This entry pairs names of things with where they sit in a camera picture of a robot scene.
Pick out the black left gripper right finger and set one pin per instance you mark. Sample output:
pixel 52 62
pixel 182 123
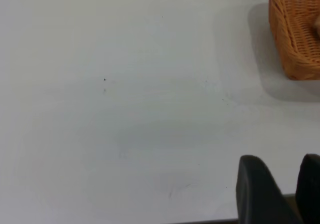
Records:
pixel 310 189

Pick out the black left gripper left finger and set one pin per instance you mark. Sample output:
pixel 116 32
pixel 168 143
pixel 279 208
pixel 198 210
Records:
pixel 260 196

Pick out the orange woven wicker basket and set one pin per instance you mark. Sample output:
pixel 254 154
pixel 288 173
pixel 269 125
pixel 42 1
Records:
pixel 295 33

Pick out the striped orange bread roll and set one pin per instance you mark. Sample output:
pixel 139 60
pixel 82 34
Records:
pixel 317 26

